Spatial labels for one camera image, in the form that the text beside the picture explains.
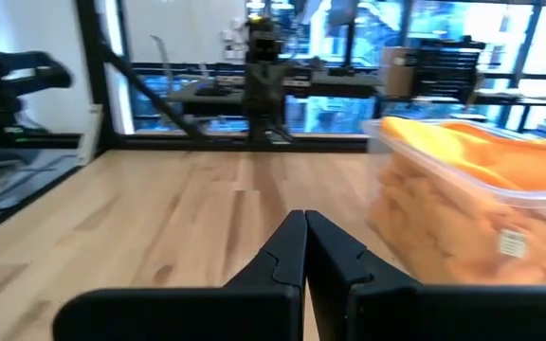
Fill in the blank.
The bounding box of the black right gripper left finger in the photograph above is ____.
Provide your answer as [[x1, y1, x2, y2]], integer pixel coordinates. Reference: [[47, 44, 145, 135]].
[[52, 210, 306, 341]]

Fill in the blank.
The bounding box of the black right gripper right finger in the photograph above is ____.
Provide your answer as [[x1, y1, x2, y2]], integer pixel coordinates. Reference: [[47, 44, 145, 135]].
[[306, 210, 546, 341]]

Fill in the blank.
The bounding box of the white towel care tag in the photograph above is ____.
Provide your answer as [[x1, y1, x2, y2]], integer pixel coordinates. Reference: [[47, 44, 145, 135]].
[[497, 228, 529, 260]]

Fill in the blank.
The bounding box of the dark background desk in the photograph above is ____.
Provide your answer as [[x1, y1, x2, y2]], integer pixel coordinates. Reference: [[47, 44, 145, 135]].
[[168, 70, 383, 117]]

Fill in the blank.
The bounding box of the brown cardboard box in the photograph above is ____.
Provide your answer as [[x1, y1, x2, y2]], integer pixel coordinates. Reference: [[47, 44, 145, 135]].
[[380, 45, 419, 99]]

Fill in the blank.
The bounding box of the large clear plastic bin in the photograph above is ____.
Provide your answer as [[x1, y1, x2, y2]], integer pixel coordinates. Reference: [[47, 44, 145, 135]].
[[361, 116, 546, 286]]

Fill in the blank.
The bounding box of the black drawer cabinet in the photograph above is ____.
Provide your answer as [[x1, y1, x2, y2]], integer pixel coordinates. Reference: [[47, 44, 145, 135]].
[[414, 37, 487, 103]]

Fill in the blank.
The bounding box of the black aluminium rig frame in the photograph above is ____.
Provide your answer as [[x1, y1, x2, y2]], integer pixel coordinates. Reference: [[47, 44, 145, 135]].
[[0, 0, 372, 245]]

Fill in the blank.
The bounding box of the white wall box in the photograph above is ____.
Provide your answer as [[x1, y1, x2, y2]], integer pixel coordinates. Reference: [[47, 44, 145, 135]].
[[77, 103, 104, 166]]

